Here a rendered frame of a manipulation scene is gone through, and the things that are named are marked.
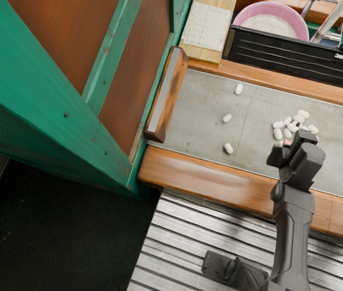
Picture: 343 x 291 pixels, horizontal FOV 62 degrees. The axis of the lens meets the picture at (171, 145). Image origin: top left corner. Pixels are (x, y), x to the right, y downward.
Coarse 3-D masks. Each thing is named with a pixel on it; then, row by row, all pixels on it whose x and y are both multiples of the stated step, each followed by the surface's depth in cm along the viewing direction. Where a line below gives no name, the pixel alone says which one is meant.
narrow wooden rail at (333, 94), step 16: (192, 64) 97; (208, 64) 97; (224, 64) 97; (240, 64) 97; (240, 80) 97; (256, 80) 95; (272, 80) 95; (288, 80) 95; (304, 80) 95; (304, 96) 96; (320, 96) 93; (336, 96) 93
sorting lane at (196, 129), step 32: (192, 96) 97; (224, 96) 96; (256, 96) 96; (288, 96) 96; (192, 128) 94; (224, 128) 94; (256, 128) 93; (320, 128) 93; (224, 160) 91; (256, 160) 91
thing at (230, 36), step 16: (240, 32) 60; (256, 32) 60; (224, 48) 64; (240, 48) 63; (256, 48) 62; (272, 48) 61; (288, 48) 60; (304, 48) 59; (320, 48) 59; (336, 48) 58; (256, 64) 64; (272, 64) 63; (288, 64) 62; (304, 64) 62; (320, 64) 61; (336, 64) 60; (320, 80) 63; (336, 80) 62
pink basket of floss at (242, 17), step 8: (248, 8) 102; (256, 8) 104; (264, 8) 104; (272, 8) 104; (280, 8) 103; (288, 8) 102; (240, 16) 102; (248, 16) 105; (280, 16) 105; (288, 16) 104; (296, 16) 101; (240, 24) 105; (296, 24) 103; (304, 24) 100; (296, 32) 104; (304, 32) 100
